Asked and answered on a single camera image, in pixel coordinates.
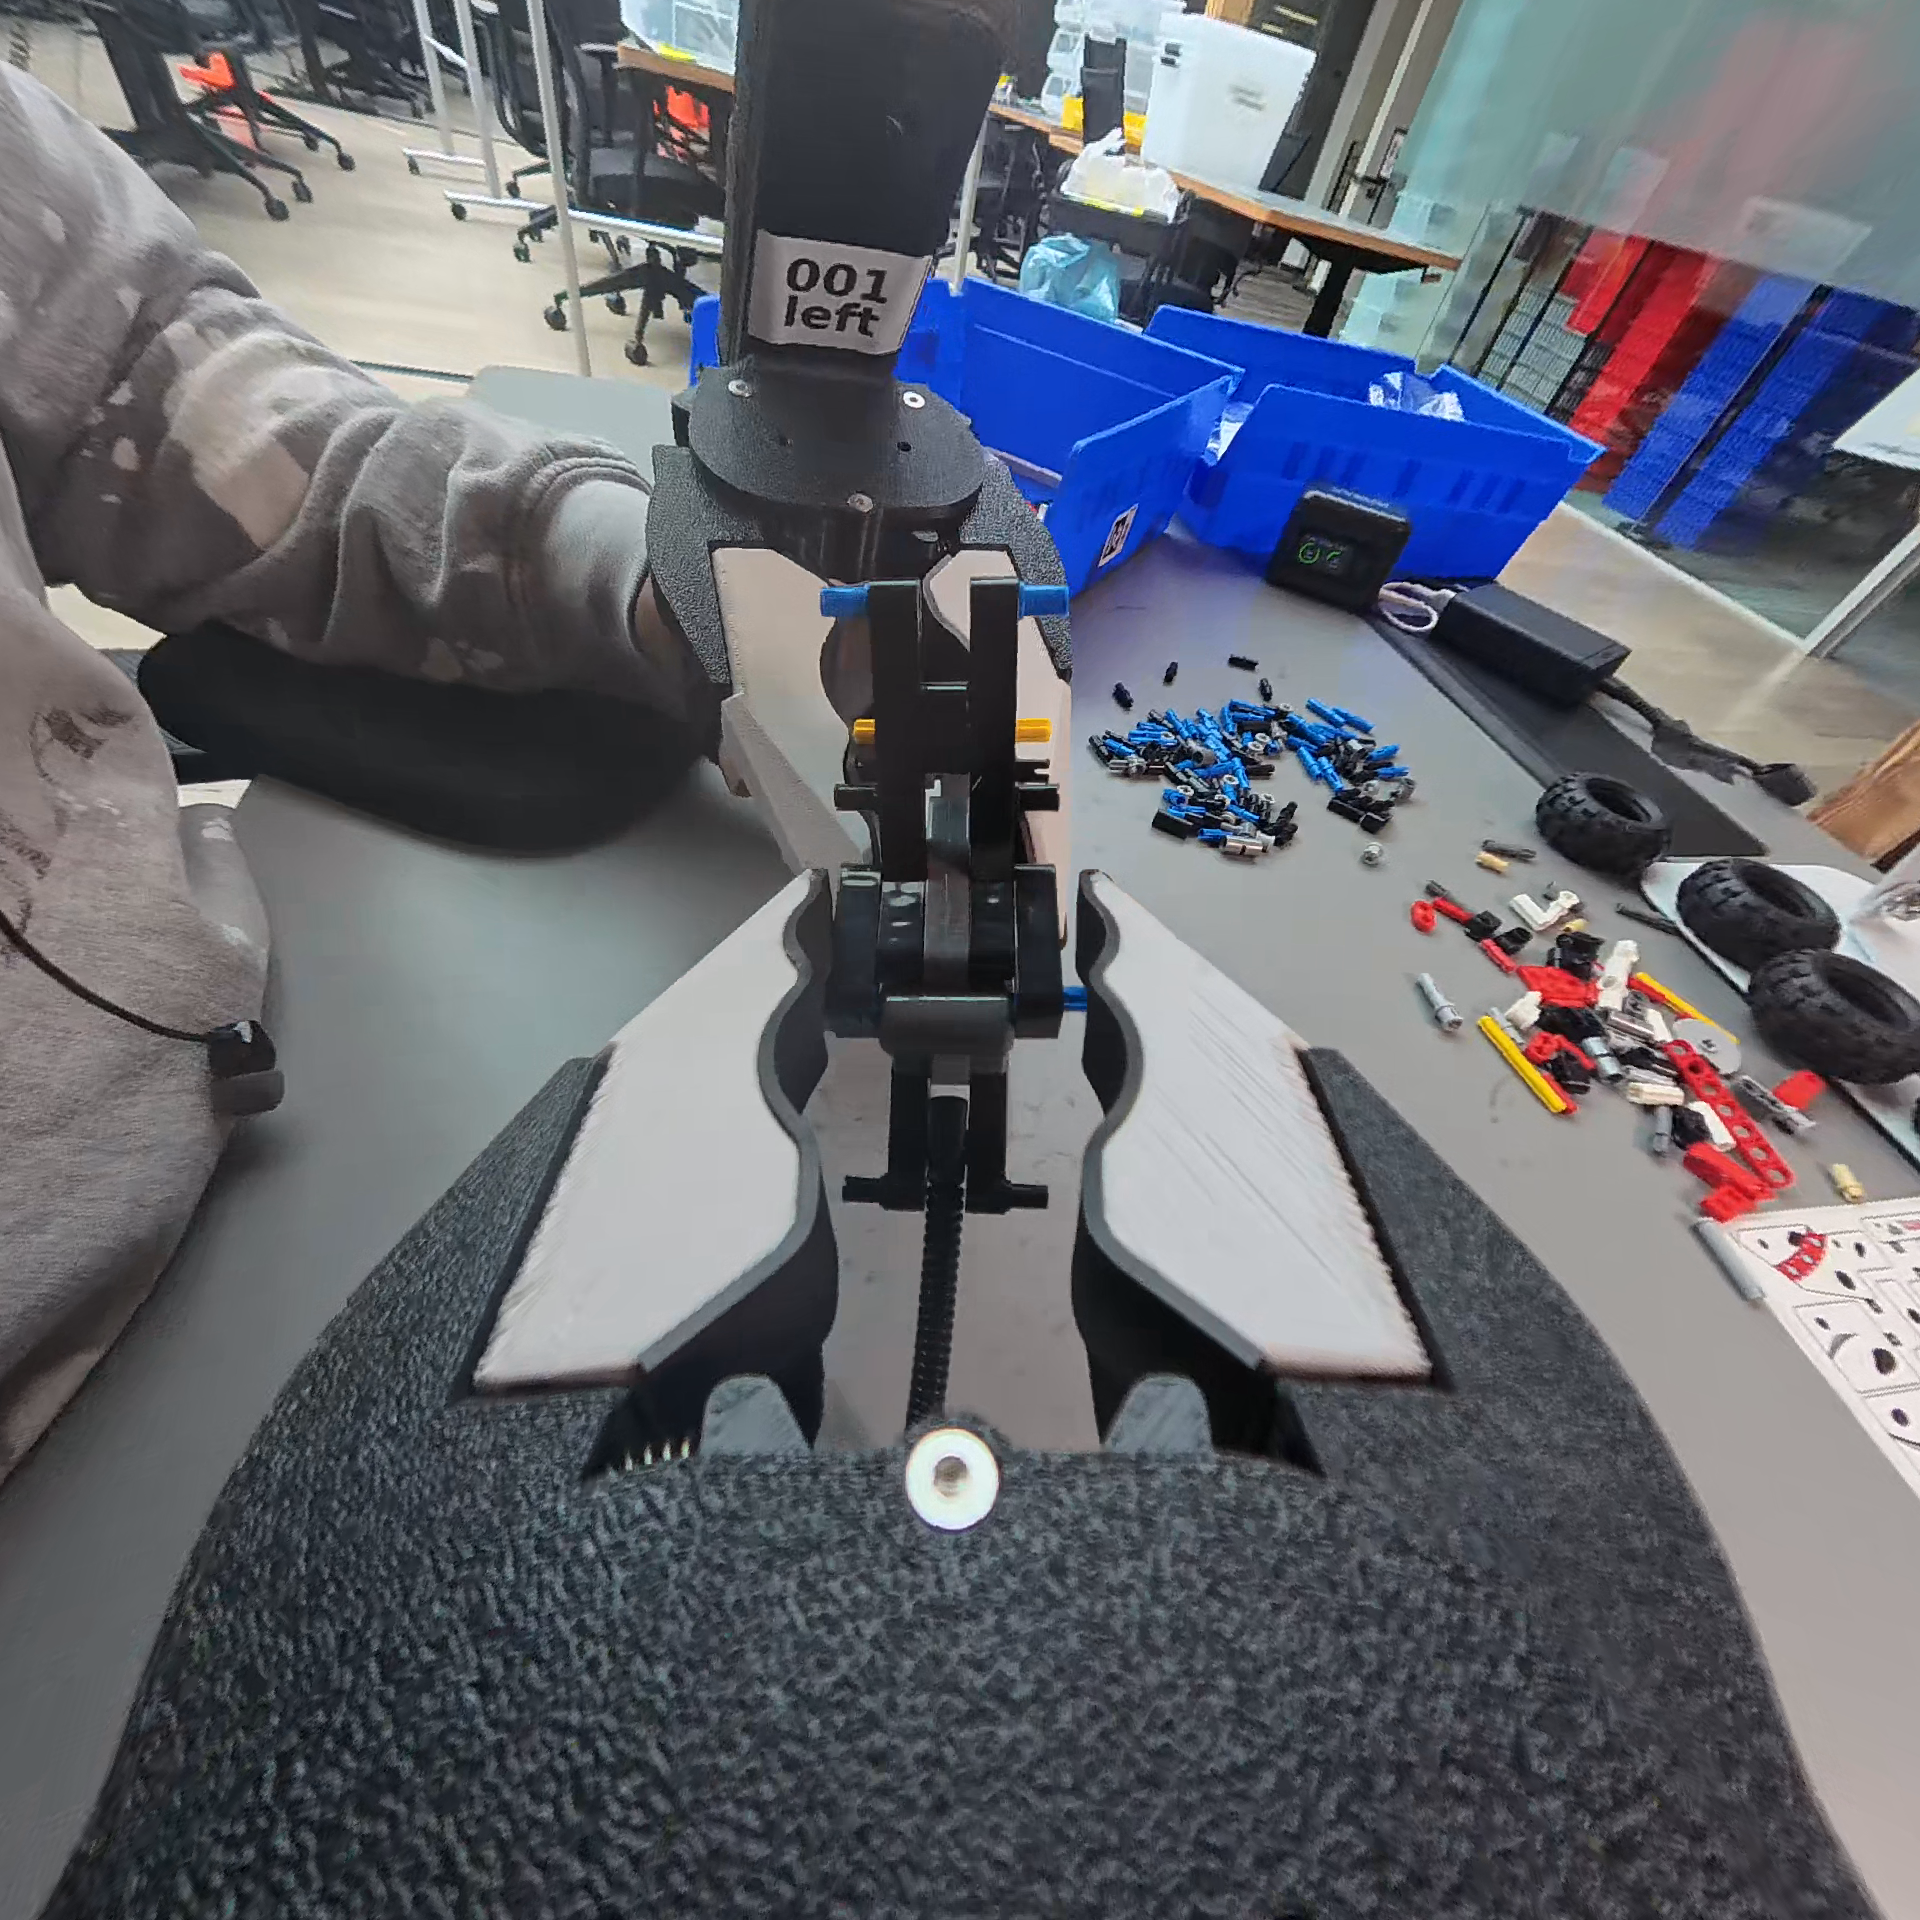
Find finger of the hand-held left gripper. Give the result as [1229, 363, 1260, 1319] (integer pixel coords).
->
[920, 547, 1073, 937]
[713, 544, 855, 881]

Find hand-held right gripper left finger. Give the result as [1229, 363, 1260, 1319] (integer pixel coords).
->
[473, 871, 838, 1391]

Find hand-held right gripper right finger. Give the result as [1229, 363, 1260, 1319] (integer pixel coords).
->
[1071, 871, 1437, 1383]

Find black toy brick assembly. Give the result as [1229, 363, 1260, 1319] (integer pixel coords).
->
[816, 577, 1092, 1431]

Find person's left forearm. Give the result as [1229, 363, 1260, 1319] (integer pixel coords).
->
[0, 60, 720, 724]

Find grey desk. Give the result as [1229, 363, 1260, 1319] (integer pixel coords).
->
[0, 368, 1920, 1920]

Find pile of blue black pins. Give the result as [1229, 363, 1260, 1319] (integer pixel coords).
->
[1086, 695, 1422, 862]

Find black office chair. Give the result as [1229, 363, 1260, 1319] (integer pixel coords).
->
[508, 0, 740, 370]
[80, 0, 356, 222]

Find blue plastic bag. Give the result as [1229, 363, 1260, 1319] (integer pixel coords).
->
[1017, 232, 1127, 327]

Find yellow toy axle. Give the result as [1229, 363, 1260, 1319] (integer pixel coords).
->
[1477, 1010, 1574, 1121]

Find blue plastic bin with tag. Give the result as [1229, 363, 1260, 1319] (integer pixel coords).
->
[687, 278, 1240, 568]

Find black device with green display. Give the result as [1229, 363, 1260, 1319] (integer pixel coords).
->
[1265, 487, 1412, 614]

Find black wrist rest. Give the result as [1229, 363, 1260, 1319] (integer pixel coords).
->
[137, 623, 790, 860]

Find white plastic container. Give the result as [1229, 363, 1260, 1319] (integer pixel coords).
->
[1140, 10, 1324, 193]

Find pile of red white pieces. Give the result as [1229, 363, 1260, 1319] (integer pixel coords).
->
[1407, 876, 1832, 1222]

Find wooden office table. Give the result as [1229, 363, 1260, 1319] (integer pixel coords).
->
[614, 38, 1464, 340]

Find black toy tyre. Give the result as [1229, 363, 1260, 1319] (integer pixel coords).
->
[1745, 947, 1920, 1086]
[1673, 855, 1844, 974]
[1534, 770, 1673, 879]

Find grey patterned hoodie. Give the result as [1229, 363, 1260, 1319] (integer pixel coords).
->
[0, 569, 282, 1480]

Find white sticker sheet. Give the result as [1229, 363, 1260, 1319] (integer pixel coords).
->
[1722, 1194, 1920, 1452]

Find black rubber toy tyres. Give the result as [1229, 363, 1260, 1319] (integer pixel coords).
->
[1641, 855, 1920, 1175]

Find stack of red crates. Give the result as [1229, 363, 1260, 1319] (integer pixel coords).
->
[1557, 232, 1775, 486]

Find brown cardboard box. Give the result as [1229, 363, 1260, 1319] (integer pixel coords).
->
[1805, 719, 1920, 866]

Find stack of blue crates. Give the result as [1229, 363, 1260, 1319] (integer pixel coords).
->
[1641, 278, 1920, 553]

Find black hoodie drawstring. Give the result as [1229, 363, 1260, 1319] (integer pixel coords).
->
[0, 897, 287, 1121]

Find black power adapter with cable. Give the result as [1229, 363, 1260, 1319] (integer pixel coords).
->
[1376, 614, 1774, 860]

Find black power cable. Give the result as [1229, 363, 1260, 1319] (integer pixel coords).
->
[1596, 682, 1816, 808]

